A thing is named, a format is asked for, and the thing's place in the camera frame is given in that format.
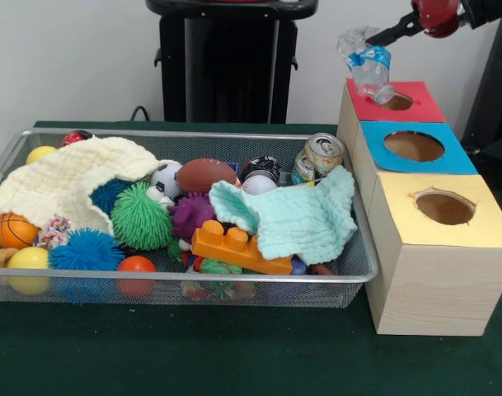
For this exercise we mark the dark green table cloth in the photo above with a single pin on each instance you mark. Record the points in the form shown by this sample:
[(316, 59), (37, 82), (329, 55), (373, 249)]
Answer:
[(193, 350)]

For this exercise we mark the mint knitted cloth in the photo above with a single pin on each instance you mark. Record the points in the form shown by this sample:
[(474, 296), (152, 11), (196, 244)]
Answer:
[(300, 218)]

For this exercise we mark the black upright panel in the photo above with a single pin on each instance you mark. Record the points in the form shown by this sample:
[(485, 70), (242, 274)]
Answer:
[(498, 82)]

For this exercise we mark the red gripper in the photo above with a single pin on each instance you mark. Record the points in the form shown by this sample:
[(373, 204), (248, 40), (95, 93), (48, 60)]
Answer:
[(436, 16)]

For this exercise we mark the wooden box with three holes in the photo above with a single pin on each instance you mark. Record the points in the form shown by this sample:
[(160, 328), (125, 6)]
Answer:
[(440, 288)]

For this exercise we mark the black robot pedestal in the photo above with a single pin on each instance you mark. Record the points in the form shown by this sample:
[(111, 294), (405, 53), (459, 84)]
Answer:
[(234, 62)]

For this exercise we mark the green spiky rubber ball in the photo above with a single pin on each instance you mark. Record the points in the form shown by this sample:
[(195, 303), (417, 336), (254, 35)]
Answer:
[(141, 216)]

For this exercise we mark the orange toy basketball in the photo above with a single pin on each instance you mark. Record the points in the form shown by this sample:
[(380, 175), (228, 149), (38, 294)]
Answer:
[(15, 231)]

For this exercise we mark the crushed clear plastic bottle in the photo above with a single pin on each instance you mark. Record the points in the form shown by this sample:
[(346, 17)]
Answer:
[(368, 70)]

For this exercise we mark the purple spiky rubber toy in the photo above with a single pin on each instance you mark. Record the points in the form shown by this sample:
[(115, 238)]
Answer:
[(190, 216)]

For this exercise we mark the brown toy football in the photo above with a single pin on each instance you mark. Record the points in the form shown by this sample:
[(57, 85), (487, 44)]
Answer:
[(205, 175)]

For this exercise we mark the blue spiky rubber ball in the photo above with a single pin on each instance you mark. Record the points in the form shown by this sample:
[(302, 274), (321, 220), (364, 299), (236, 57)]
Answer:
[(87, 251)]

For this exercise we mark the crushed drink can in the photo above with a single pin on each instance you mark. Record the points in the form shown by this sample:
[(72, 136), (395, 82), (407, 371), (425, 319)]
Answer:
[(316, 161)]

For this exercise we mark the yellow smooth ball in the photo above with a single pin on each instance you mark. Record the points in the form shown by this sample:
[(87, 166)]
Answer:
[(28, 260)]

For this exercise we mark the silver mesh bin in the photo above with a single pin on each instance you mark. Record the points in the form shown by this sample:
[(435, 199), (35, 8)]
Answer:
[(316, 295)]

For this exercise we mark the cream knitted cloth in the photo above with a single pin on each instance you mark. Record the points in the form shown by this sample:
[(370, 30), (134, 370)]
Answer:
[(57, 173)]

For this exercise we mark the orange toy building block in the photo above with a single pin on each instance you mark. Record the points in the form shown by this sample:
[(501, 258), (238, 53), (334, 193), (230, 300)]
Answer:
[(234, 247)]

